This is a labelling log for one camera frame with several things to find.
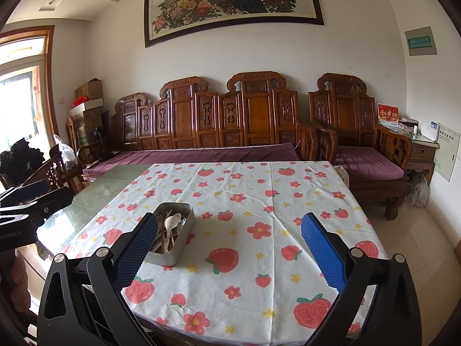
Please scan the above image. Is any wooden dining chair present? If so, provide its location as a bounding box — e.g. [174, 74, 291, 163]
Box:
[11, 144, 87, 195]

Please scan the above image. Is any white flat box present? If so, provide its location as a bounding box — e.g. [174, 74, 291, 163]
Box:
[69, 99, 103, 118]

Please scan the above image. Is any grey wall fuse box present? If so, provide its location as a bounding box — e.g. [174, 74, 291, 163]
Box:
[404, 26, 437, 56]

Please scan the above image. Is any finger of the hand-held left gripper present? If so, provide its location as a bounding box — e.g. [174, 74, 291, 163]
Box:
[0, 187, 74, 226]
[0, 179, 49, 206]

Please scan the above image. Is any rectangular metal tin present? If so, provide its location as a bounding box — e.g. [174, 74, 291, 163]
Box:
[144, 203, 196, 266]

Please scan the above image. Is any tissue box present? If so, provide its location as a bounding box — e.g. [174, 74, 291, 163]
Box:
[398, 117, 420, 132]

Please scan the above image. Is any white wall panel door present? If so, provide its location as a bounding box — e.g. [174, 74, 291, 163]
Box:
[433, 123, 461, 183]

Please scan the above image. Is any carved wooden sofa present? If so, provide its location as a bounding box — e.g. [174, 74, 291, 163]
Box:
[110, 71, 337, 174]

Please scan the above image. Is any strawberry print tablecloth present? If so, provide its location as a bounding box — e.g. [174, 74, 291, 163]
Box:
[59, 161, 390, 346]

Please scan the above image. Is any cream plastic spoon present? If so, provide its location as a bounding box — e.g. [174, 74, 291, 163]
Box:
[158, 218, 177, 253]
[164, 213, 182, 246]

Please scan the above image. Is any red desk calendar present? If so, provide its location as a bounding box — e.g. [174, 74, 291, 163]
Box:
[377, 103, 400, 125]

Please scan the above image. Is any white device box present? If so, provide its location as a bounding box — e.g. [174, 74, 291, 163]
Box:
[420, 118, 440, 141]

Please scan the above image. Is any clear plastic bag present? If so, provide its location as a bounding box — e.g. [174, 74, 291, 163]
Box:
[53, 134, 78, 174]

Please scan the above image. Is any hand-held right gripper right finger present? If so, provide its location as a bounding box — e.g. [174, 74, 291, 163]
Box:
[301, 213, 422, 346]

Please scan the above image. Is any wooden door frame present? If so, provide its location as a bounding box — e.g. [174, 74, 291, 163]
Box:
[0, 25, 60, 145]

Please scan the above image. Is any black cloth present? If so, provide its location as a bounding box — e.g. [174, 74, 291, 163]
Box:
[0, 138, 46, 177]

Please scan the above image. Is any brown cardboard box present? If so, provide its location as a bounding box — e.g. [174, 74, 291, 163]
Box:
[75, 78, 104, 101]

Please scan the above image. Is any person's left hand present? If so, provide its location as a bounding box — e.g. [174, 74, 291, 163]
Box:
[9, 254, 29, 314]

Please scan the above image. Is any dark wooden chair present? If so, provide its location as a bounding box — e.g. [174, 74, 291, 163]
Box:
[65, 117, 112, 168]

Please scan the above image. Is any purple sofa cushion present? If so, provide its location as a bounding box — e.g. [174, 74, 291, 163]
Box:
[82, 142, 302, 179]

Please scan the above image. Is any purple armchair cushion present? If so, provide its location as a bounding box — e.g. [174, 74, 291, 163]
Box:
[335, 146, 406, 181]

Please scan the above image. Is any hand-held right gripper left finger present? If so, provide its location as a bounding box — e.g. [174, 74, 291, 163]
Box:
[36, 212, 161, 346]

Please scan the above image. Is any framed peacock painting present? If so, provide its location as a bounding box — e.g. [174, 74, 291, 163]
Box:
[144, 0, 325, 48]

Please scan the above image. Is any carved wooden armchair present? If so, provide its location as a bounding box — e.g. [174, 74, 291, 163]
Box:
[308, 73, 413, 221]

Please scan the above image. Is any wooden side table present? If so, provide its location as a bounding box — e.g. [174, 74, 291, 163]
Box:
[376, 123, 440, 184]

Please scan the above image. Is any grey plastic bag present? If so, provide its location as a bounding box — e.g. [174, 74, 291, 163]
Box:
[405, 173, 430, 208]

